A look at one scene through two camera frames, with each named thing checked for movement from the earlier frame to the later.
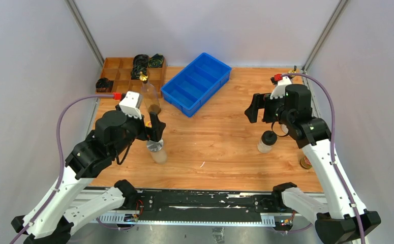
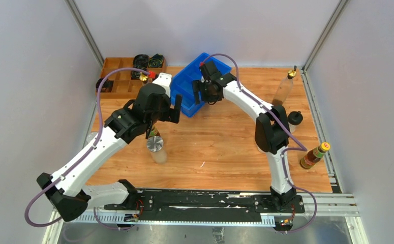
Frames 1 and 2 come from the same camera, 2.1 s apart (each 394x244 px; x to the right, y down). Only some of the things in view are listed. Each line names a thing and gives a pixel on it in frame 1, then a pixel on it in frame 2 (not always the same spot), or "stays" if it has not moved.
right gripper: x=261 y=101 -> x=197 y=87
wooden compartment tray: x=119 y=70 stays
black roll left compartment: x=103 y=85 stays
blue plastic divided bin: x=191 y=86 stays
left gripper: x=155 y=132 -> x=171 y=114
